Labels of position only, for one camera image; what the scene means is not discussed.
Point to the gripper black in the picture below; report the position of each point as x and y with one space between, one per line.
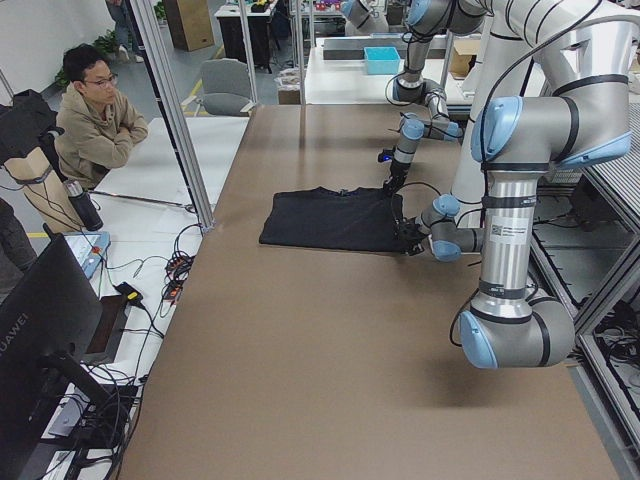
395 175
411 232

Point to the black printed t-shirt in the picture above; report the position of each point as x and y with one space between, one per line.
356 220

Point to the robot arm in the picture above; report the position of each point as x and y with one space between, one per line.
584 49
425 19

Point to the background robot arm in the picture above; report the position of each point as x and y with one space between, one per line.
362 19

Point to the blue plastic bin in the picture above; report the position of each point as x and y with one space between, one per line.
381 60

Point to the grey office chair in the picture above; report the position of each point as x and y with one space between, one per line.
226 88

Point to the red black power strip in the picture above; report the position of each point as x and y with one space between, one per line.
177 271

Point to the black power adapter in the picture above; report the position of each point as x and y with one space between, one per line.
133 295

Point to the seated man beige hoodie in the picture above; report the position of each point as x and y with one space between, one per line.
100 126

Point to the black thermos bottle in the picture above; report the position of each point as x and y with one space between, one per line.
82 204

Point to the teach pendant grey blue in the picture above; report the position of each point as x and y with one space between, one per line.
89 249

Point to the black Huawei monitor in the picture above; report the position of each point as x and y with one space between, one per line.
47 324

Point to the black jacket on chair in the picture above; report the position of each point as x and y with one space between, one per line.
24 124

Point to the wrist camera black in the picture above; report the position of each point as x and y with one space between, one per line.
401 229
386 155

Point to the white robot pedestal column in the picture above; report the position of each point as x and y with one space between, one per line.
500 48

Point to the aluminium frame post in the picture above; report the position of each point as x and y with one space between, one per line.
149 40

